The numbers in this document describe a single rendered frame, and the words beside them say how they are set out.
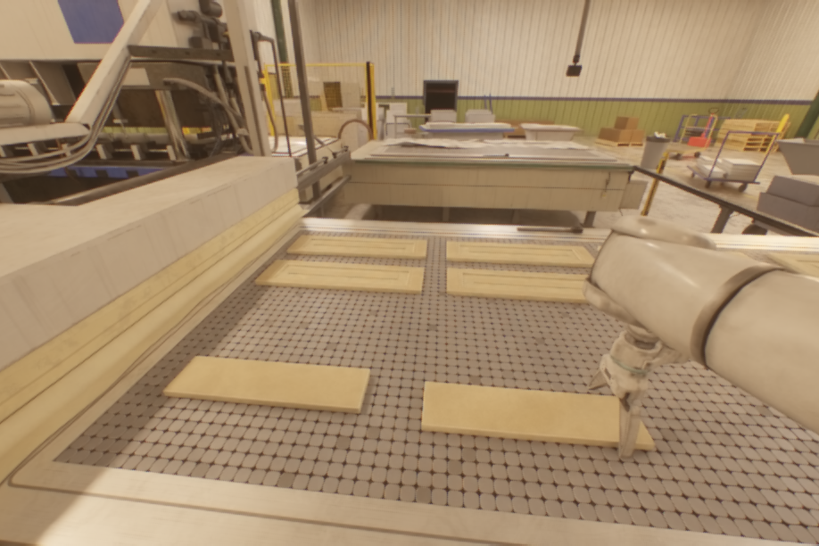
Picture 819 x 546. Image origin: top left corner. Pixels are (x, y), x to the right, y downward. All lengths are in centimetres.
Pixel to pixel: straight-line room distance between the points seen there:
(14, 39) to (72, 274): 305
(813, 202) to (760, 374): 478
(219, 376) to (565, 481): 84
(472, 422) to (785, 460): 65
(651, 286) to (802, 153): 748
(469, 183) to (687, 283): 409
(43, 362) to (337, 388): 69
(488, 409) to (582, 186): 399
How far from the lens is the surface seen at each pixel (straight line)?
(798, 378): 26
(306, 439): 84
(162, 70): 327
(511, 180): 438
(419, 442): 81
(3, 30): 413
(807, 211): 501
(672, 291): 29
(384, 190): 440
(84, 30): 365
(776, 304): 26
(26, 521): 99
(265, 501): 79
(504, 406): 87
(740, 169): 856
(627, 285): 33
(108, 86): 236
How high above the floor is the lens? 154
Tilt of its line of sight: 28 degrees down
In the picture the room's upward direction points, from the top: straight up
